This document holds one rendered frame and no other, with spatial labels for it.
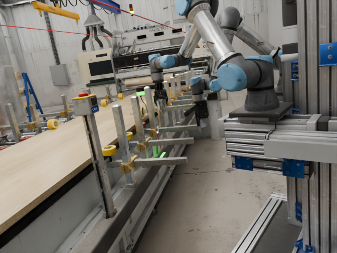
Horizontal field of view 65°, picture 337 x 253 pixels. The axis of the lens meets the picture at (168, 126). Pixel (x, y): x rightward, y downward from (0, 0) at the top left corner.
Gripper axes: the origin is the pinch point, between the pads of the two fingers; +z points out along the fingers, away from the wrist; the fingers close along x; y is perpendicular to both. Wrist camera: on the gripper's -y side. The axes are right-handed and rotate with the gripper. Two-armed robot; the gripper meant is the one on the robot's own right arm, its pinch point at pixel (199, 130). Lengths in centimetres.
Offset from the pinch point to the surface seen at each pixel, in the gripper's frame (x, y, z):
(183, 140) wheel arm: -26.5, -5.7, -2.1
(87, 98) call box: -83, -27, -39
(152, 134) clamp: -8.5, -30.4, -2.5
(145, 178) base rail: -43, -27, 13
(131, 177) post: -56, -29, 6
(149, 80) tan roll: 225, -103, -25
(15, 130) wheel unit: -11, -138, -16
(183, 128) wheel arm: -1.5, -10.5, -2.8
